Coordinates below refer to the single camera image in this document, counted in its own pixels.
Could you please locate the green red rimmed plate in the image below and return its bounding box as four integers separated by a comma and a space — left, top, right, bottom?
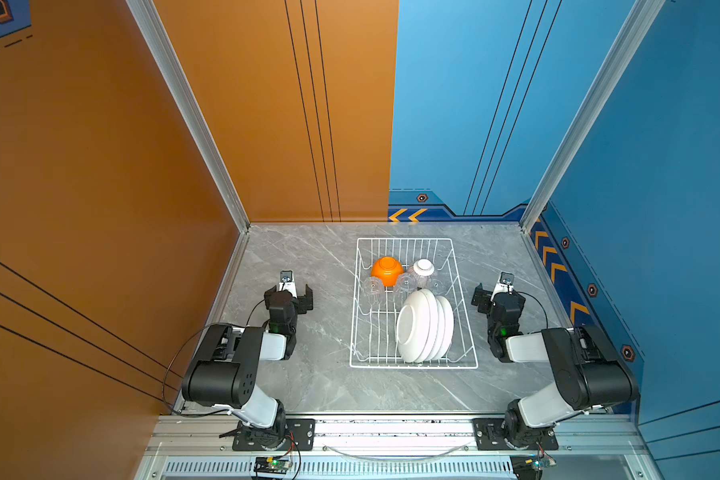
397, 289, 439, 363

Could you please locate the dark green rimmed plate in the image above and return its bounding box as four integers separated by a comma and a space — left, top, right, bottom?
425, 296, 446, 361

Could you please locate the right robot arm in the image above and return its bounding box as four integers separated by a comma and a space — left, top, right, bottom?
471, 283, 639, 449

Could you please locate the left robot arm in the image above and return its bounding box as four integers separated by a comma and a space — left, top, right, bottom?
182, 281, 314, 450

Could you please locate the large clear glass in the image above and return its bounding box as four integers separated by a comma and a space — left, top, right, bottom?
419, 273, 449, 296

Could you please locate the clear plastic cup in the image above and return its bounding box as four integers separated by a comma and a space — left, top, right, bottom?
361, 276, 386, 306

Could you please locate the striped bowl white base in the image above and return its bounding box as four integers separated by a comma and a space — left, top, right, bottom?
411, 258, 435, 277

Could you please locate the clear faceted glass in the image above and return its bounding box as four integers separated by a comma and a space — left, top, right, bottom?
393, 272, 418, 298

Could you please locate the orange bowl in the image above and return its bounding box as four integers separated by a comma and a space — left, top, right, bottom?
370, 256, 405, 288

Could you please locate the right small circuit board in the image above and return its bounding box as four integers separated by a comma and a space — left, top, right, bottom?
510, 456, 557, 480

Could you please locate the green circuit board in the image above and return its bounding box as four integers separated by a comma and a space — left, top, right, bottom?
253, 457, 293, 478

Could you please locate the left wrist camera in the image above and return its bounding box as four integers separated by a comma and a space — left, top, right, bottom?
277, 270, 298, 298

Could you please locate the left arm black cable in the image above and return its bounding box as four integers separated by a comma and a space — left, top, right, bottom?
161, 298, 266, 419

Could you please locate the white wire dish rack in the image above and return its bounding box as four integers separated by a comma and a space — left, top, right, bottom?
350, 237, 478, 370

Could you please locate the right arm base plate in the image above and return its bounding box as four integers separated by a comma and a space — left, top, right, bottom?
472, 417, 559, 451

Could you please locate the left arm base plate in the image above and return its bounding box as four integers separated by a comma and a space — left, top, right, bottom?
232, 417, 316, 453

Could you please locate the aluminium front rail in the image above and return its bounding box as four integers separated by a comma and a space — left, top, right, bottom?
135, 413, 662, 479

